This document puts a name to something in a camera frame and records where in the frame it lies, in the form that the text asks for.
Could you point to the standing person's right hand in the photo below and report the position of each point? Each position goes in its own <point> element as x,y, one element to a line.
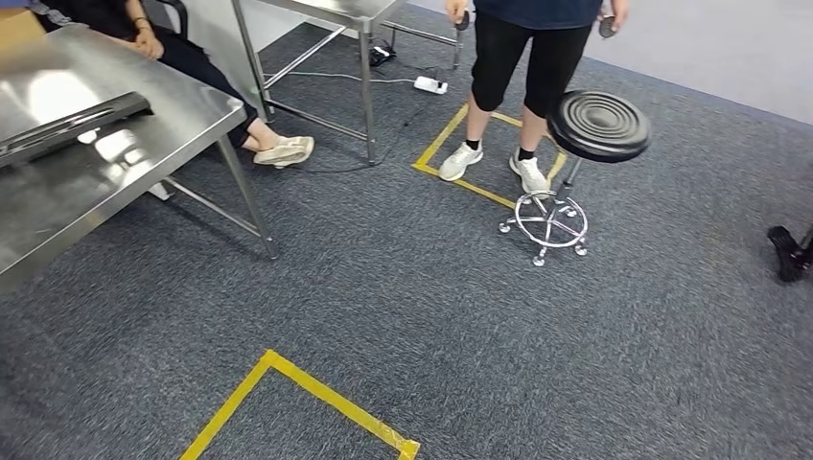
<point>454,11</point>

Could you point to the standing person's left hand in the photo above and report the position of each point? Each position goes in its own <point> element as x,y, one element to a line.
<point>619,13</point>

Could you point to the person's left hand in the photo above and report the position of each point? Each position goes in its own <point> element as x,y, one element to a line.
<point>150,44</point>

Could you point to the long black plastic part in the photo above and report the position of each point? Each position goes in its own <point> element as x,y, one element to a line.
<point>76,124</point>

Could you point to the person's left forearm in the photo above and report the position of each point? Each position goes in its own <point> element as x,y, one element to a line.
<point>134,16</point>

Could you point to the steel top workbench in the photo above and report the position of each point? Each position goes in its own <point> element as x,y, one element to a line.
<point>159,127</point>
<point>365,16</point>

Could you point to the small black handheld remote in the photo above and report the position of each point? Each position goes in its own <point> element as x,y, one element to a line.
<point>463,20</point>
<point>607,27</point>

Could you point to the black office chair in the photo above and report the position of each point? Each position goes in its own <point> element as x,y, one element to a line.
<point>176,13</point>

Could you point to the white power strip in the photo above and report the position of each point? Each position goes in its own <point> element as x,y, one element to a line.
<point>430,85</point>

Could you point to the black flat floor device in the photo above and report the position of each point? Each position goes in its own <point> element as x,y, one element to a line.
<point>381,55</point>

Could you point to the standing person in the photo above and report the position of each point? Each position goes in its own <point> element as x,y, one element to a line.
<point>527,63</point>

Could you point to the black round chrome-base stool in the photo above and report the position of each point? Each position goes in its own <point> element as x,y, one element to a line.
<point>597,124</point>

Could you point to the white shoe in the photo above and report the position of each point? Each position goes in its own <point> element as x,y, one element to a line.
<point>460,162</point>
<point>528,174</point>

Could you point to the beige shoe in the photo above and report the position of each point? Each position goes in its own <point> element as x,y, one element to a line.
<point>286,151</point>

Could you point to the black stand foot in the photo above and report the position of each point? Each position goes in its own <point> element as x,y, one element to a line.
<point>787,251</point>

